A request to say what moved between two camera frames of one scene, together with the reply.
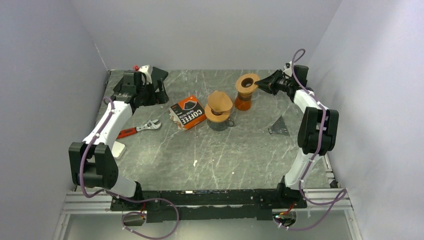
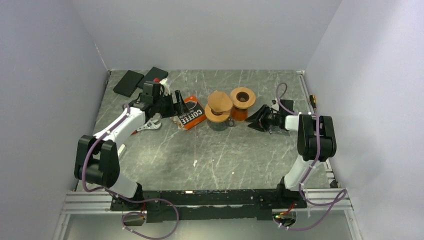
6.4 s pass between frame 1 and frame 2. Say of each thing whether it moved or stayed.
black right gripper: moved
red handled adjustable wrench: stayed
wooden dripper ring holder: stayed
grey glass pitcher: stayed
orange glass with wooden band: moved
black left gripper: moved
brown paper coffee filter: stayed
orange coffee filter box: stayed
